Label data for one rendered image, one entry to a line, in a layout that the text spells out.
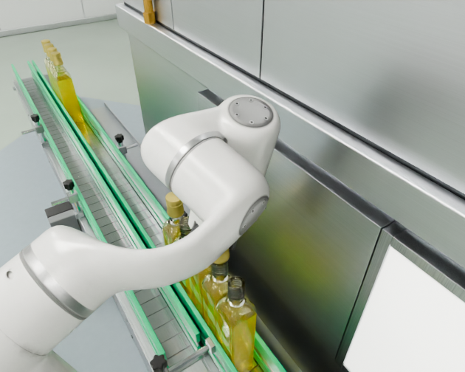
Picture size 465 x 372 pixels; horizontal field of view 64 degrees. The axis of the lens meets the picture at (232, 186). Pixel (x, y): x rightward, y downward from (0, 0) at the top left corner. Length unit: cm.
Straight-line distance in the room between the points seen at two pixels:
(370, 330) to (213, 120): 40
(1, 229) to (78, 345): 57
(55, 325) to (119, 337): 72
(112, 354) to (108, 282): 71
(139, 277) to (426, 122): 33
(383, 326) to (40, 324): 44
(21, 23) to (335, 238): 616
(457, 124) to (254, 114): 20
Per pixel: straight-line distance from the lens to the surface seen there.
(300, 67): 56
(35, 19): 651
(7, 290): 35
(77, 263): 34
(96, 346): 107
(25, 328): 35
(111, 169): 136
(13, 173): 173
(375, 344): 64
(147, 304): 94
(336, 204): 54
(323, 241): 60
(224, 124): 39
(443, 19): 42
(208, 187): 34
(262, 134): 39
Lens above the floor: 165
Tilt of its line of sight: 39 degrees down
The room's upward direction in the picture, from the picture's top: straight up
